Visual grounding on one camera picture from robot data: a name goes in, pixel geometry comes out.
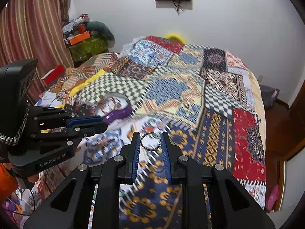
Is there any dark bag on floor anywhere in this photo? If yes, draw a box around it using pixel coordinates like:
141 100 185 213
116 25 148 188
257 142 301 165
259 84 280 110

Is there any red white box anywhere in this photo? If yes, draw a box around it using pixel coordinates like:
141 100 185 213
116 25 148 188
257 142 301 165
41 65 65 86

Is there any patchwork bed quilt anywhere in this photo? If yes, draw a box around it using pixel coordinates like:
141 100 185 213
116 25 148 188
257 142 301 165
2 36 266 228

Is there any green patterned box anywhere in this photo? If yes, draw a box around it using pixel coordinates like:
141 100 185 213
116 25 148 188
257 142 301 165
68 36 108 62

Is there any yellow cloth strip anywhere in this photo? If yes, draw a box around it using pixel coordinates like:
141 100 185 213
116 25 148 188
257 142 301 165
69 69 107 97

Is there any pink slipper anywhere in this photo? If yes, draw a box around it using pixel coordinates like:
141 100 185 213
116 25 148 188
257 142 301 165
265 185 279 211

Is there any orange box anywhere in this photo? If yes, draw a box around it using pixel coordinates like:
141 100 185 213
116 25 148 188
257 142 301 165
69 31 91 46

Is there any pile of clutter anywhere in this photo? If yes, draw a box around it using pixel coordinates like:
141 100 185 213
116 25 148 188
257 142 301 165
62 14 91 39

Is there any striped red curtain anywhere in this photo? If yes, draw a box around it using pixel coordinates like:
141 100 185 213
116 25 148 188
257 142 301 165
1 0 73 103

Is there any dark green pillow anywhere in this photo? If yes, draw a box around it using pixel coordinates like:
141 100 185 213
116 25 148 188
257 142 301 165
86 21 115 48

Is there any silver bangle ring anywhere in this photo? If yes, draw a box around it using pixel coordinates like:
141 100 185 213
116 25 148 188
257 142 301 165
140 132 162 152

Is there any black white braided cord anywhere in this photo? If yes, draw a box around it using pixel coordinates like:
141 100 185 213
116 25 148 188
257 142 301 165
0 100 32 146

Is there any yellow round object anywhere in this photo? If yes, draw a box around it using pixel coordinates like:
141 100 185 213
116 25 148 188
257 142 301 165
164 33 187 44

